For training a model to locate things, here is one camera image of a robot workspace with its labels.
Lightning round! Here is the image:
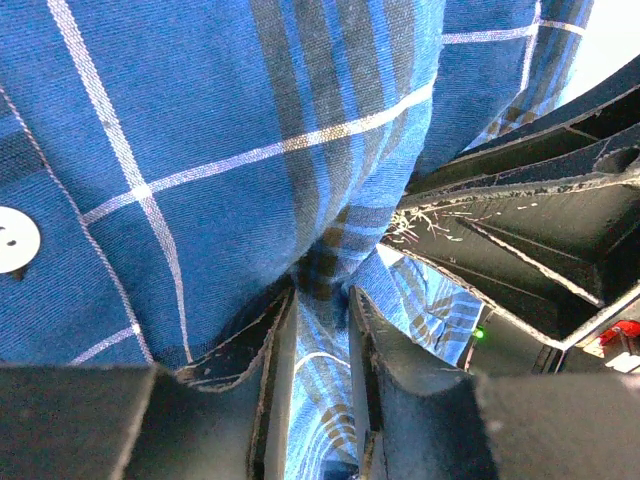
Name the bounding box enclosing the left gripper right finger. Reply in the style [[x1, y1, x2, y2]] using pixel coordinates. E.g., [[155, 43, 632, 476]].
[[349, 287, 639, 479]]

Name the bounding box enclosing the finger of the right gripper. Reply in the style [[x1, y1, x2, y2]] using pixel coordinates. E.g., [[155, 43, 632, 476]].
[[407, 64, 639, 197]]

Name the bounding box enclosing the blue plaid shirt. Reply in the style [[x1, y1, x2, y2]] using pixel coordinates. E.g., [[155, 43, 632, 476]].
[[1, 1, 593, 479]]

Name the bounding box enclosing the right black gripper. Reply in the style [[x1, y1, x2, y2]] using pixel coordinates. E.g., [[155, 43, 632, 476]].
[[384, 177, 639, 375]]

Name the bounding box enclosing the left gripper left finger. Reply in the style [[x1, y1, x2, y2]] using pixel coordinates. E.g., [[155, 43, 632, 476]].
[[1, 287, 297, 479]]

